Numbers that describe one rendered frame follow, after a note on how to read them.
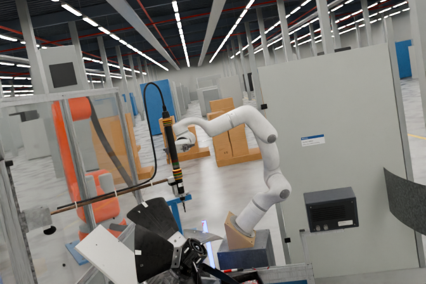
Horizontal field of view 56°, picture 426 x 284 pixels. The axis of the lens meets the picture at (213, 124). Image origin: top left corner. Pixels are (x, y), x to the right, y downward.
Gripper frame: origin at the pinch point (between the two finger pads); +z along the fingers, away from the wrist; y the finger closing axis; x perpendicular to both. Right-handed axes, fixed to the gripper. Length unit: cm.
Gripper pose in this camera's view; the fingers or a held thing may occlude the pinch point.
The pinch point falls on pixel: (175, 149)
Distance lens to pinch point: 197.2
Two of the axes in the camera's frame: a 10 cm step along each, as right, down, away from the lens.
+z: -1.4, 1.3, -9.8
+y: -9.7, 1.6, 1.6
